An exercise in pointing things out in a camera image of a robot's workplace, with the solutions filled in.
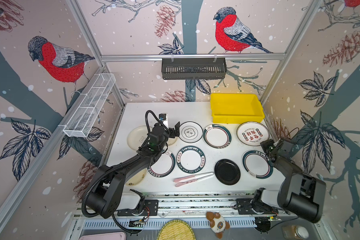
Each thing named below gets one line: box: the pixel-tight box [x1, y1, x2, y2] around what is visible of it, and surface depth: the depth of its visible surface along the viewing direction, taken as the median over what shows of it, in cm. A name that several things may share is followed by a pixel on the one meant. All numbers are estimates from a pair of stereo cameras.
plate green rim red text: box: [176, 145, 206, 174], surface depth 92 cm
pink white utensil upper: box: [173, 171, 215, 183], surface depth 84 cm
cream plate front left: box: [125, 168, 147, 186], surface depth 83 cm
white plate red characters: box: [236, 121, 270, 147], surface depth 99 cm
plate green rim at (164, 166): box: [147, 150, 176, 179], surface depth 87 cm
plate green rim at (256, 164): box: [241, 149, 274, 180], surface depth 91 cm
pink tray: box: [79, 231, 127, 240], surface depth 66 cm
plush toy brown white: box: [206, 211, 230, 239], surface depth 68 cm
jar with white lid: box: [282, 225, 309, 240], surface depth 62 cm
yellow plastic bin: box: [210, 93, 265, 124], surface depth 118 cm
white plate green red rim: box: [203, 124, 232, 149], surface depth 103 cm
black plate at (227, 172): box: [214, 159, 241, 186], surface depth 87 cm
